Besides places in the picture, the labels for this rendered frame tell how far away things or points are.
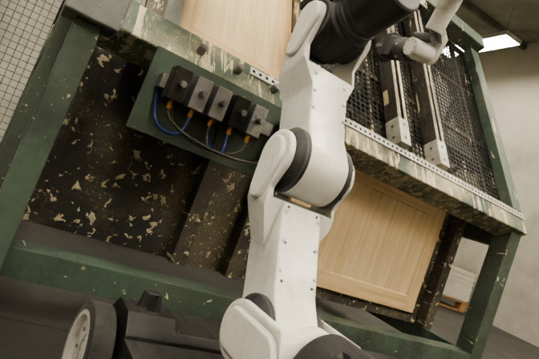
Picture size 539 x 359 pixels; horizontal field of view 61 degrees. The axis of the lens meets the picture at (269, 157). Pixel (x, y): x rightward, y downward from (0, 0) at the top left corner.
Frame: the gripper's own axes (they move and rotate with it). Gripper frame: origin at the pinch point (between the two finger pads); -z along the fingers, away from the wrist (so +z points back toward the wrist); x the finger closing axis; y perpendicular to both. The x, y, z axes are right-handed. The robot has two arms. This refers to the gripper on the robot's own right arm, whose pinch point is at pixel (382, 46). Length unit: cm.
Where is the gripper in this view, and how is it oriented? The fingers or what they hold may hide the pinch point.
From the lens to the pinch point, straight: 192.7
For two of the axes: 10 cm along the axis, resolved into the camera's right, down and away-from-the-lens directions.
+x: 4.5, -8.9, -1.0
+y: -8.0, -3.5, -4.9
